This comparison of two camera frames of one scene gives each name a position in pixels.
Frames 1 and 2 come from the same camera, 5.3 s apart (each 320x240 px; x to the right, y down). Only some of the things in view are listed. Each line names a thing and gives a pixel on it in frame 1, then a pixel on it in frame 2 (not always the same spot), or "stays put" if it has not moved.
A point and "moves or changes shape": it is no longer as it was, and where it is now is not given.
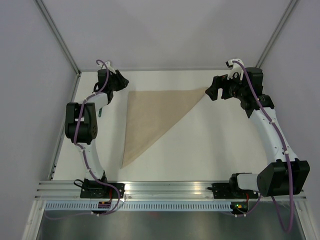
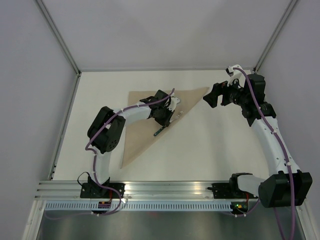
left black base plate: x=95 y=189 stays put
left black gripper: x=123 y=82 → x=165 y=122
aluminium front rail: x=141 y=190 stays put
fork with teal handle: x=100 y=112 moves or changes shape
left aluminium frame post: x=59 y=35 stays put
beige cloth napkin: x=151 y=112 stays put
